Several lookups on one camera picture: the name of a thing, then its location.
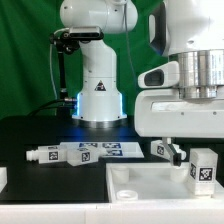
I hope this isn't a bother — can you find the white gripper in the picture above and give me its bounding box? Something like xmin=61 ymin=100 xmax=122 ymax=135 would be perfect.
xmin=134 ymin=89 xmax=224 ymax=167

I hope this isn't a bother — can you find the white square tabletop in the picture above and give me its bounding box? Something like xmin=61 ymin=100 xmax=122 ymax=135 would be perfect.
xmin=105 ymin=162 xmax=224 ymax=203

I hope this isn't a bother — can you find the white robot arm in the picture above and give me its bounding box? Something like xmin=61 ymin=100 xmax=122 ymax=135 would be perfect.
xmin=60 ymin=0 xmax=224 ymax=139

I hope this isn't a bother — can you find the fiducial marker sheet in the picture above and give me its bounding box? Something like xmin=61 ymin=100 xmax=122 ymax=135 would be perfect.
xmin=61 ymin=142 xmax=144 ymax=158

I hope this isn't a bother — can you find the green backdrop curtain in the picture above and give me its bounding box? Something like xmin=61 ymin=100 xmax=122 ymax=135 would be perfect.
xmin=0 ymin=0 xmax=165 ymax=119

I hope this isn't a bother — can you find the white front rail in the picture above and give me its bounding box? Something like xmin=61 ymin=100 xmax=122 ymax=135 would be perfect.
xmin=0 ymin=200 xmax=224 ymax=224

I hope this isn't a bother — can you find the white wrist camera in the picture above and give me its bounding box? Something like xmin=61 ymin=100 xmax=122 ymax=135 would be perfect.
xmin=138 ymin=61 xmax=180 ymax=89

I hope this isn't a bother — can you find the black cable bundle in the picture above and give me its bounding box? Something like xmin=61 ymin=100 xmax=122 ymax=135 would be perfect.
xmin=28 ymin=43 xmax=79 ymax=117

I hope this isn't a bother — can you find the black mounted camera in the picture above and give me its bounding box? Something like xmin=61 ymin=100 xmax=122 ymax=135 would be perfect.
xmin=49 ymin=26 xmax=104 ymax=54

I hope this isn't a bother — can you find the white left bracket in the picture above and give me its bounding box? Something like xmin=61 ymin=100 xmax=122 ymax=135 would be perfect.
xmin=0 ymin=167 xmax=7 ymax=193

